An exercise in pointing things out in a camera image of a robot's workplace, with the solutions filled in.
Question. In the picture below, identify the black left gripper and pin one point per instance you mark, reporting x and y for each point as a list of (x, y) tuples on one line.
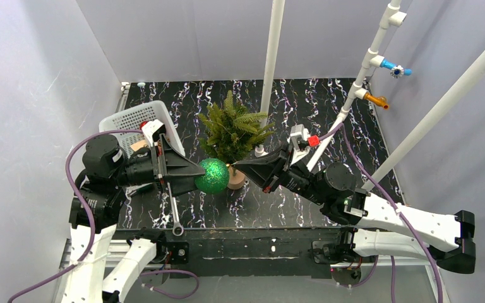
[(158, 167)]

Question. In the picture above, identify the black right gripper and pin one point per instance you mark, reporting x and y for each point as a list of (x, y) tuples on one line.
[(283, 168)]

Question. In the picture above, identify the green glitter bauble ornament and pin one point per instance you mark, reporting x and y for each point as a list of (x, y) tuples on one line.
[(216, 176)]

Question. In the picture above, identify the small green christmas tree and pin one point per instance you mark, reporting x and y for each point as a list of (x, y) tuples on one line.
[(232, 132)]

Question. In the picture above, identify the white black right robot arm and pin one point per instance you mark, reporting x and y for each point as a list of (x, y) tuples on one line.
[(371, 225)]

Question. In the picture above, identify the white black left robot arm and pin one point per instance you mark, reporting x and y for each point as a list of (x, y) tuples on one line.
[(100, 192)]

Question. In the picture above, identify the silver combination wrench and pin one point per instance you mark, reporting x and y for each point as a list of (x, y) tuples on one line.
[(177, 229)]

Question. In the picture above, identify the white plastic basket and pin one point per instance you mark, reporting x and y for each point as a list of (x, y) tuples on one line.
[(133, 117)]

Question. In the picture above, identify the orange brass tap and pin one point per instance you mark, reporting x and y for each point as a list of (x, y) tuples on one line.
[(380, 101)]

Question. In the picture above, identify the blue tap valve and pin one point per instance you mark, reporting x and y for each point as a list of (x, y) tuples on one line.
[(396, 70)]

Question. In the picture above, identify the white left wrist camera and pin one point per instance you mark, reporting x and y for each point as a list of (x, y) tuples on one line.
[(152, 130)]

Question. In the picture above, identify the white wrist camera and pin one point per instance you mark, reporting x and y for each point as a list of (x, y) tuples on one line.
[(152, 130), (302, 142)]

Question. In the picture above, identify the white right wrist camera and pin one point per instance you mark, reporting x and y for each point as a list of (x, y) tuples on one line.
[(302, 142)]

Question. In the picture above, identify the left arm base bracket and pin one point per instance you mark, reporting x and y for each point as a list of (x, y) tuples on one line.
[(167, 251)]

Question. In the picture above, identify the black front mounting rail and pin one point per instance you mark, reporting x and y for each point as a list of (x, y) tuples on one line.
[(255, 251)]

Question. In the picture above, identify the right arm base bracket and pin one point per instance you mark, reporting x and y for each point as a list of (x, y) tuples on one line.
[(344, 263)]

